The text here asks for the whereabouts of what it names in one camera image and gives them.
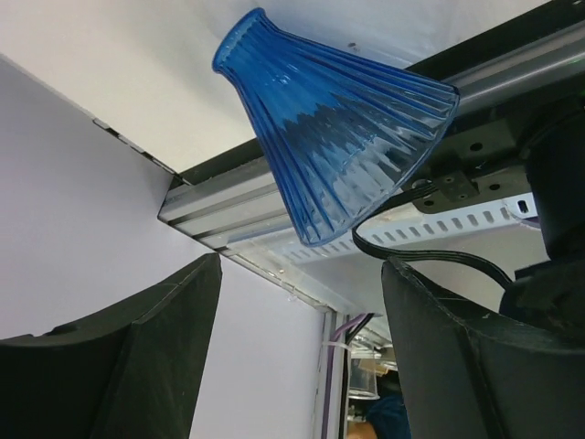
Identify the black flat ribbon cable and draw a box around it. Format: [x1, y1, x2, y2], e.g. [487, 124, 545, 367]
[351, 180, 517, 294]

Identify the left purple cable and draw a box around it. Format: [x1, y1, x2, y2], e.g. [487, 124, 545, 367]
[319, 313, 367, 439]

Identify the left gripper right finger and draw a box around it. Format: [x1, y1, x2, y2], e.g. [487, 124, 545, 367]
[381, 258, 584, 438]

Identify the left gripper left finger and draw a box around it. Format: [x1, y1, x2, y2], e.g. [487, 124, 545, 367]
[1, 253, 222, 438]

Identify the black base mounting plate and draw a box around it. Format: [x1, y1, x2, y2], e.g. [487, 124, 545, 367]
[410, 106, 534, 214]

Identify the grey slotted cable duct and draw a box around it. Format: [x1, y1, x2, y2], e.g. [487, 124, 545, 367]
[275, 192, 537, 264]

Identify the blue glass ribbed dripper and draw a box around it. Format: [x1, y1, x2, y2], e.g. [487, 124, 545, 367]
[212, 8, 460, 247]

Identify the aluminium front frame rail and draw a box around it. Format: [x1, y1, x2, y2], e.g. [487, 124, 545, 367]
[159, 47, 584, 248]

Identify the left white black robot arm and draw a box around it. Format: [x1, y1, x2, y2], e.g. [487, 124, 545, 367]
[1, 108, 584, 438]

